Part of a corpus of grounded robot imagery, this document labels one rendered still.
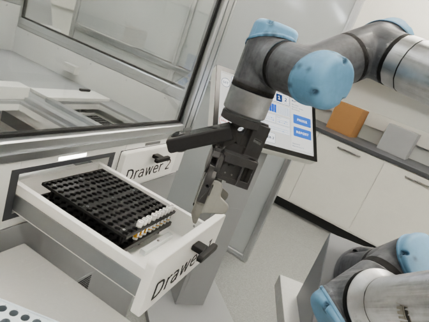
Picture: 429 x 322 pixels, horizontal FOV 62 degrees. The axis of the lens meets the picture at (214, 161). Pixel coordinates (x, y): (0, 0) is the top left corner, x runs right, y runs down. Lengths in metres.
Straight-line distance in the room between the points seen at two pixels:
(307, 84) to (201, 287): 1.53
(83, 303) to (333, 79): 0.57
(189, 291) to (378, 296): 1.39
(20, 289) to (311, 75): 0.60
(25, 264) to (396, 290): 0.65
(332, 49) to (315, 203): 3.16
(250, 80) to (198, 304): 1.54
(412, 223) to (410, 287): 3.10
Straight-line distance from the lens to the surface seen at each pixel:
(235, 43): 2.41
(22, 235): 0.88
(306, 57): 0.50
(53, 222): 0.73
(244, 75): 0.58
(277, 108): 1.57
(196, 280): 1.85
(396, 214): 3.60
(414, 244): 0.72
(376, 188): 3.55
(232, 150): 0.61
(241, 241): 2.52
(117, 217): 0.73
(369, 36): 0.58
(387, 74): 0.56
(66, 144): 0.83
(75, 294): 0.76
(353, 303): 0.62
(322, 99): 0.49
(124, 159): 0.98
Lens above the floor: 1.27
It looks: 17 degrees down
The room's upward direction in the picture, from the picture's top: 21 degrees clockwise
